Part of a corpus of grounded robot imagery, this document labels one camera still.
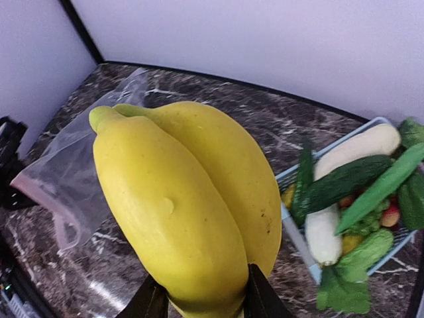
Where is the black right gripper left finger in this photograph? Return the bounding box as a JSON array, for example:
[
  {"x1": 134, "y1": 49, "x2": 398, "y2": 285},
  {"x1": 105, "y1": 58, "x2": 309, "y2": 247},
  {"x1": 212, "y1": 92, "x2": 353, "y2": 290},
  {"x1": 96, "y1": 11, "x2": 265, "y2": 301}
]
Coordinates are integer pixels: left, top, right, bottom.
[{"x1": 121, "y1": 274, "x2": 168, "y2": 318}]

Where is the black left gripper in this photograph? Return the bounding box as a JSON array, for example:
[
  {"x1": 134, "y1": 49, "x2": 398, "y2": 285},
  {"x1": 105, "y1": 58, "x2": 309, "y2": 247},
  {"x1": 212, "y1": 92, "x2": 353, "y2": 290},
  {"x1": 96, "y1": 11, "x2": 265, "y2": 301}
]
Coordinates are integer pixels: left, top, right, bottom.
[{"x1": 1, "y1": 117, "x2": 33, "y2": 211}]

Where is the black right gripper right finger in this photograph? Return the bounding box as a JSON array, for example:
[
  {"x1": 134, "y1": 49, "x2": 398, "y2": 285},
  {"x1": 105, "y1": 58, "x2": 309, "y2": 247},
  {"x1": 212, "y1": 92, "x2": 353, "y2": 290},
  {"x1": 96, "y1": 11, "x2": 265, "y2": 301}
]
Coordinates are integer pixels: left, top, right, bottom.
[{"x1": 244, "y1": 264, "x2": 295, "y2": 318}]

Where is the clear zip top bag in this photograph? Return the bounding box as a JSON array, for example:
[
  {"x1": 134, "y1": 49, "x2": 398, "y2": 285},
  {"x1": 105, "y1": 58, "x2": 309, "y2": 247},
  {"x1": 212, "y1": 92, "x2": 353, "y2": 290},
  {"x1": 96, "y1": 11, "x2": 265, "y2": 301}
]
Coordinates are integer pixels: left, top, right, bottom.
[{"x1": 11, "y1": 68, "x2": 147, "y2": 251}]

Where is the yellow toy banana bunch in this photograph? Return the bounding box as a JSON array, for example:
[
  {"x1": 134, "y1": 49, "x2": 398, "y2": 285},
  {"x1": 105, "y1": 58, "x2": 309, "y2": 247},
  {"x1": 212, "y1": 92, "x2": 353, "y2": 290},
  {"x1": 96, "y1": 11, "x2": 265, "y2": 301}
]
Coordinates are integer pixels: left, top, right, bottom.
[{"x1": 89, "y1": 101, "x2": 282, "y2": 317}]

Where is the green toy lettuce leaf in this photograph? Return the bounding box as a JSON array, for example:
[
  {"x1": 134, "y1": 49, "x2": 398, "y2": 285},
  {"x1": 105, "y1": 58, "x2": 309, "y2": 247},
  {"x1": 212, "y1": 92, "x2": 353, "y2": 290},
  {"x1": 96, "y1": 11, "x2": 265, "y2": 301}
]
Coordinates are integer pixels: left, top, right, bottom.
[{"x1": 316, "y1": 266, "x2": 371, "y2": 314}]

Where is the green toy cabbage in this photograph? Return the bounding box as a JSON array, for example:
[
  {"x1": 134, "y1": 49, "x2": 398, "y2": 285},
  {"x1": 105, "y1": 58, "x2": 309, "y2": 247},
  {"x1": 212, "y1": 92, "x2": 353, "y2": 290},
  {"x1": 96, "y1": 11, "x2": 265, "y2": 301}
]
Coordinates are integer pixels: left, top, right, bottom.
[{"x1": 336, "y1": 229, "x2": 394, "y2": 283}]

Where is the thin green toy pepper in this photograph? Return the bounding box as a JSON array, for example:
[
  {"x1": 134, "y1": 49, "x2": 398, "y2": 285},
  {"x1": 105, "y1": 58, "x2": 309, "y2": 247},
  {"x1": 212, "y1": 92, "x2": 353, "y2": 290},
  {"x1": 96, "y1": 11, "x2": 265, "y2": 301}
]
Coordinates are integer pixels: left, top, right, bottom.
[{"x1": 290, "y1": 138, "x2": 313, "y2": 227}]

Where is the blue plastic vegetable basket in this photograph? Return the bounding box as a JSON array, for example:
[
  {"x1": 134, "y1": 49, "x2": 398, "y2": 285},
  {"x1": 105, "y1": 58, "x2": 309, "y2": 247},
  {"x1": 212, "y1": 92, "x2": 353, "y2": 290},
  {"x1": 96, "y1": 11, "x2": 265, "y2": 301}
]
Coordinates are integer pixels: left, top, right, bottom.
[{"x1": 280, "y1": 116, "x2": 418, "y2": 286}]

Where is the dark green toy cucumber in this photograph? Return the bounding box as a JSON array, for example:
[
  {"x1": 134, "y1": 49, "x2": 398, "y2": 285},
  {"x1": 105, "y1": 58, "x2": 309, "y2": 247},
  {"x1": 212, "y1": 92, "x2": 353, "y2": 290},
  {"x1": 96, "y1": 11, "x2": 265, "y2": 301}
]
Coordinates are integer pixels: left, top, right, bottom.
[{"x1": 291, "y1": 154, "x2": 392, "y2": 214}]

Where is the green toy okra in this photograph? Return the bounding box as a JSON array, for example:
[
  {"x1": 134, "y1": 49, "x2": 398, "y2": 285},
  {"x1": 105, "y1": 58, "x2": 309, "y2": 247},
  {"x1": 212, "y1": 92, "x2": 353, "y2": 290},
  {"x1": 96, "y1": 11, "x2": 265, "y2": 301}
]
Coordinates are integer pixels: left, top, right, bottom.
[{"x1": 334, "y1": 142, "x2": 423, "y2": 236}]

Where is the black left frame post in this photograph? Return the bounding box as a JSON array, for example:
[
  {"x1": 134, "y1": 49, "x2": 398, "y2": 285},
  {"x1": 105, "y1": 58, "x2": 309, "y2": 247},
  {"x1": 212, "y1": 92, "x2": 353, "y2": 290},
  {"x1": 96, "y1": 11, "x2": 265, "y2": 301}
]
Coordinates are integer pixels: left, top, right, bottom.
[{"x1": 59, "y1": 0, "x2": 105, "y2": 64}]

